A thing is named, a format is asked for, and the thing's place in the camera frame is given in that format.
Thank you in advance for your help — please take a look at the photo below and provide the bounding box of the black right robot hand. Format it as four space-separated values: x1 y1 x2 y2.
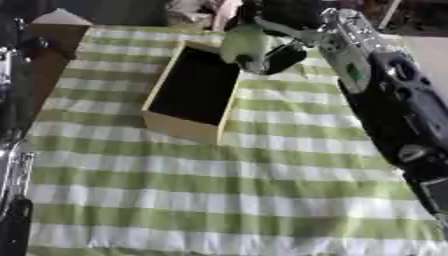
232 0 329 76

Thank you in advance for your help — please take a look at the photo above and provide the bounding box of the pale green soft toy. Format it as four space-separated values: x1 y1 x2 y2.
218 24 275 66

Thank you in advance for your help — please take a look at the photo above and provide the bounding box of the tan cardboard box black inside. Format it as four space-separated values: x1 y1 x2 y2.
140 39 245 146

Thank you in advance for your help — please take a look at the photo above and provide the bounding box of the brown cardboard box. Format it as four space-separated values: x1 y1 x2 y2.
26 8 95 113

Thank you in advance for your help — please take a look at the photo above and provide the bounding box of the white plastic bag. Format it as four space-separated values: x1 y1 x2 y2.
164 0 219 30

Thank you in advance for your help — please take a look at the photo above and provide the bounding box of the white pole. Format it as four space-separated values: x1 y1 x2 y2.
376 0 406 30

